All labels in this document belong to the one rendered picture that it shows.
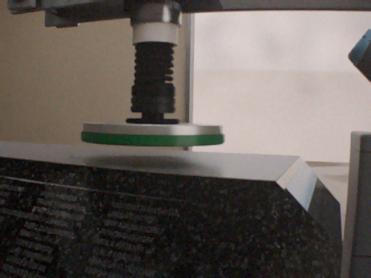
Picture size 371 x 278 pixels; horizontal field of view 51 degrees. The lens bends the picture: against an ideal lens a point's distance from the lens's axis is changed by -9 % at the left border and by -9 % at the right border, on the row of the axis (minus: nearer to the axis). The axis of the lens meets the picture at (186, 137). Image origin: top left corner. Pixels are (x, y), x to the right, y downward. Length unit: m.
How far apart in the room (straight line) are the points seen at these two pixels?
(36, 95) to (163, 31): 6.29
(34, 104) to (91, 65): 1.22
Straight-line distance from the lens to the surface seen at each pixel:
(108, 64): 6.19
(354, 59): 1.60
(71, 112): 6.46
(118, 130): 0.55
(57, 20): 0.79
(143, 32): 0.62
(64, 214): 0.54
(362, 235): 1.49
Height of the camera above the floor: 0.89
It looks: 3 degrees down
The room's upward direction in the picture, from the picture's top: 1 degrees clockwise
